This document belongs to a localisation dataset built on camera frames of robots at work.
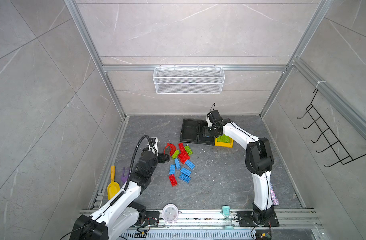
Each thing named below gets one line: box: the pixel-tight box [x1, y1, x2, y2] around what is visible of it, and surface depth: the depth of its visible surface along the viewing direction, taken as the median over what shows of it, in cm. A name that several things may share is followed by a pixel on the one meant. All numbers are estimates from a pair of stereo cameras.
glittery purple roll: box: [270, 183, 280, 206], surface depth 80 cm
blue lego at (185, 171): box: [180, 167, 192, 176], surface depth 90 cm
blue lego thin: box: [174, 158, 181, 170], surface depth 92 cm
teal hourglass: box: [221, 205, 234, 230], surface depth 75 cm
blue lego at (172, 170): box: [169, 164, 176, 175], surface depth 92 cm
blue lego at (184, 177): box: [178, 173, 191, 183], surface depth 88 cm
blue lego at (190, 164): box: [184, 159, 195, 170], surface depth 94 cm
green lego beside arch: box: [171, 149, 180, 160], surface depth 97 cm
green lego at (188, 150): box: [184, 145, 193, 156], surface depth 100 cm
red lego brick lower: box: [169, 174, 178, 187], surface depth 87 cm
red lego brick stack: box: [178, 142, 191, 164], surface depth 97 cm
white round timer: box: [162, 203, 181, 224], surface depth 75 cm
